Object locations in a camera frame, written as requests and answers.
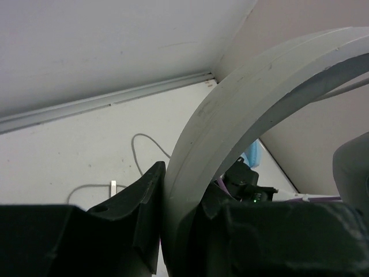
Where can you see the aluminium table edge rail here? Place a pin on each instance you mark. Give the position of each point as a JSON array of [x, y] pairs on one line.
[[43, 115]]

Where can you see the light blue headphones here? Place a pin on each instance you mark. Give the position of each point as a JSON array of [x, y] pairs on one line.
[[252, 155]]

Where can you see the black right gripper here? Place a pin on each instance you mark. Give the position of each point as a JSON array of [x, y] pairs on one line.
[[242, 183]]

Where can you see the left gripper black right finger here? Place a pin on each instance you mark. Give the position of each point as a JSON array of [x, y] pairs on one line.
[[231, 238]]

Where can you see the white grey headphones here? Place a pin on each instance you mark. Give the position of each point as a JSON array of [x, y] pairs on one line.
[[241, 108]]

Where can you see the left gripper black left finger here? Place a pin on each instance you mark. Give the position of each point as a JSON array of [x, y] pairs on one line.
[[118, 237]]

